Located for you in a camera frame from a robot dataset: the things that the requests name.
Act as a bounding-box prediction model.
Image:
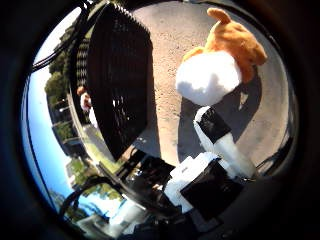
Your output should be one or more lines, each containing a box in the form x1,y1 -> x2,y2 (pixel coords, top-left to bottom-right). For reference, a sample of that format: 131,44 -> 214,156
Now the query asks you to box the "orange and white plush toy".
175,7 -> 268,107

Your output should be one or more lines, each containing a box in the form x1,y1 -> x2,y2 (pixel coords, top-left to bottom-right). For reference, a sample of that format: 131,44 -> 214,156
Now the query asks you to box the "black slotted plastic basket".
68,2 -> 155,162

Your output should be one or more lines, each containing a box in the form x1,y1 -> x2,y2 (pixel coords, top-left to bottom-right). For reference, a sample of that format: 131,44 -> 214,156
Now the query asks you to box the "black equipment with cables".
99,149 -> 178,214

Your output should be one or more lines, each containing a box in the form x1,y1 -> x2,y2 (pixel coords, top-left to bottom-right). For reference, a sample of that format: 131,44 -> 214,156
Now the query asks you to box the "thick black hose cable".
59,175 -> 121,221

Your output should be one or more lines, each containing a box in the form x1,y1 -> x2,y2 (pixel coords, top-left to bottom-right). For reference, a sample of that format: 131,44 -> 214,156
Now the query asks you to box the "thin black cable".
23,83 -> 58,211

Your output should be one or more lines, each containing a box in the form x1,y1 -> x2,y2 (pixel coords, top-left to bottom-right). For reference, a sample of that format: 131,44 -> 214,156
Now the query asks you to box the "black cable bundle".
30,0 -> 101,73

